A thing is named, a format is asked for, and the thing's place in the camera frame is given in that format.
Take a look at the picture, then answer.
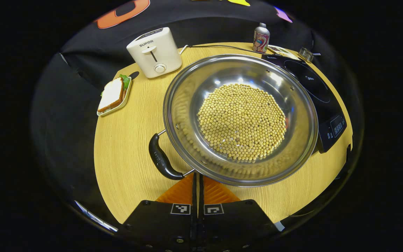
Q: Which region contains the stainless steel pot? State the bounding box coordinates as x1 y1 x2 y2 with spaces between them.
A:
148 54 319 188

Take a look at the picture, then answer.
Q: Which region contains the white divided bean tray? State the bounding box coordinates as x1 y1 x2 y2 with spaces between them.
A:
267 45 302 61

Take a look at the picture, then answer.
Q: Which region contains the white toaster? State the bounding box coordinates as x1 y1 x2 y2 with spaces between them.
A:
126 27 183 78

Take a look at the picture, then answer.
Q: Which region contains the pile of yellow soybeans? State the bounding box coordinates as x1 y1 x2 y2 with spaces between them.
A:
197 83 288 162

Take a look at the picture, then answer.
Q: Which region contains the sandwich with lettuce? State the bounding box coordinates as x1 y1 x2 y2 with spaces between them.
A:
98 74 131 113

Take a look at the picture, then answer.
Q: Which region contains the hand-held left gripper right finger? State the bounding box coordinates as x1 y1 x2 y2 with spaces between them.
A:
199 173 280 252

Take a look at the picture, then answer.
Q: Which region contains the small wire basket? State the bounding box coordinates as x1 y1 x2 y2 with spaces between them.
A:
299 47 314 63

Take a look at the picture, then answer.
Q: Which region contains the silver drink bottle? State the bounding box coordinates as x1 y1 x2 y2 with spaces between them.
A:
253 23 270 54

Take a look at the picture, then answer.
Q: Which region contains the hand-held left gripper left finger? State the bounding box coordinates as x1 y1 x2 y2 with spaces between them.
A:
119 173 199 252

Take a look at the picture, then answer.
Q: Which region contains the black toaster cable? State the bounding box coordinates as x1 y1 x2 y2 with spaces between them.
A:
179 44 268 56

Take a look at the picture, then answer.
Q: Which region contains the black induction cooktop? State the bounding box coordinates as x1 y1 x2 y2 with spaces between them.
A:
262 54 348 154

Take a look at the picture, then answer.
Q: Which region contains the pale green sandwich tray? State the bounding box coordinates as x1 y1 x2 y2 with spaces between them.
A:
97 76 133 117

